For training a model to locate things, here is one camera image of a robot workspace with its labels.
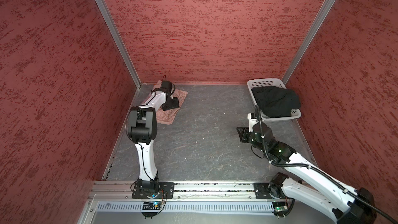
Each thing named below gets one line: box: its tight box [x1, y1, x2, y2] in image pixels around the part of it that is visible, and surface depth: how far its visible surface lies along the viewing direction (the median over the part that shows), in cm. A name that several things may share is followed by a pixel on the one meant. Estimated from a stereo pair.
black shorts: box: [251, 85, 301, 118], surface depth 102 cm
